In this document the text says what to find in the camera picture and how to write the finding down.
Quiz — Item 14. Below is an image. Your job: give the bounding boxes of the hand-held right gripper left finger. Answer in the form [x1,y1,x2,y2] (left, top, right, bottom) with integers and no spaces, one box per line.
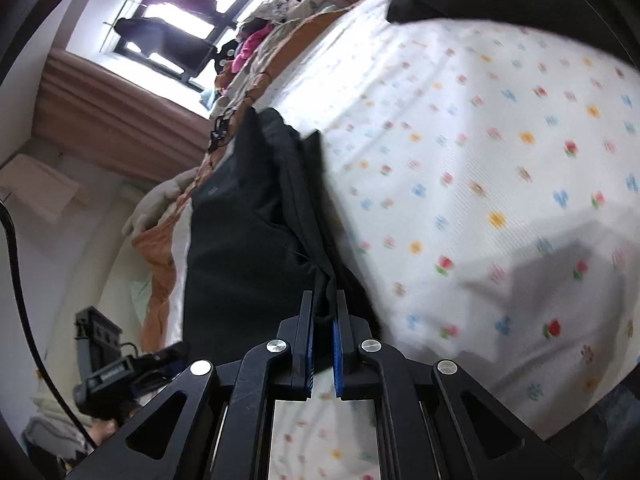
[65,290,316,480]

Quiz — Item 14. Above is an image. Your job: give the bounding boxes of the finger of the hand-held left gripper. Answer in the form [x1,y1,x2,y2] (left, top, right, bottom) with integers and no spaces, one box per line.
[131,341,191,397]

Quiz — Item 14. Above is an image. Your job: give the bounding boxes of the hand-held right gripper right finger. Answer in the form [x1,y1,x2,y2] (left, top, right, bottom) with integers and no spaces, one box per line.
[332,289,583,480]

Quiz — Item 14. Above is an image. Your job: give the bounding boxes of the black shirt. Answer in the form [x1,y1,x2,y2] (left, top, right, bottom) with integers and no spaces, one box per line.
[182,107,387,367]

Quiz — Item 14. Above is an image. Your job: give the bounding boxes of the person's left forearm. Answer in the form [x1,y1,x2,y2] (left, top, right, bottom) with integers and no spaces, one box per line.
[22,390,96,468]

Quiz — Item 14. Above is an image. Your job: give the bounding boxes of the person's left hand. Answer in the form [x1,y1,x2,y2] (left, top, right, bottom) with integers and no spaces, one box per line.
[91,417,122,450]

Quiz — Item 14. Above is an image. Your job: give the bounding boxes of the pale green sheet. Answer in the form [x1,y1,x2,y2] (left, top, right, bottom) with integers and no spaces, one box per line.
[129,279,154,322]

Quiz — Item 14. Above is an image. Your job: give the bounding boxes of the orange quilt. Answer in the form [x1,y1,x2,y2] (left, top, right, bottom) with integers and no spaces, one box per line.
[131,7,362,357]

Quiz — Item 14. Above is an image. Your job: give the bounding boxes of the beige plush toy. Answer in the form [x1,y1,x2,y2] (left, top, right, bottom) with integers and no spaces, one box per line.
[121,166,202,237]

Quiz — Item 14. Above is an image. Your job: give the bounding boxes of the white flower print bedsheet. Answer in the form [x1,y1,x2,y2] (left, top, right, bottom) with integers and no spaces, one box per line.
[165,0,640,480]

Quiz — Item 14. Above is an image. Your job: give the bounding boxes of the pink cloth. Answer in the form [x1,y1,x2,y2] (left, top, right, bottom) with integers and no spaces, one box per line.
[231,26,269,74]

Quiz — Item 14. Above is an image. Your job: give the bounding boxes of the cream patterned bedding pile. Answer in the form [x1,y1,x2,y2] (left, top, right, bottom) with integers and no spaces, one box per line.
[214,0,322,113]

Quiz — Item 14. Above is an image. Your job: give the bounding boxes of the thick black cable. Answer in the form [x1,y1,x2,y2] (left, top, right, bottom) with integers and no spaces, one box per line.
[0,202,98,456]

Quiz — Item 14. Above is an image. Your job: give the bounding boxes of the white wall box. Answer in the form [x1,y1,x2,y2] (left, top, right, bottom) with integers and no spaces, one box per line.
[0,153,89,224]

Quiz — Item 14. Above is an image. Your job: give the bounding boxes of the black strap device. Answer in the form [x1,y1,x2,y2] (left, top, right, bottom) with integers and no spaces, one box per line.
[209,105,242,152]

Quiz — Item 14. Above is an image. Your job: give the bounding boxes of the window with black frame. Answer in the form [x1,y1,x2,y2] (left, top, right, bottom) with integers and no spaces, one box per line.
[64,0,287,122]

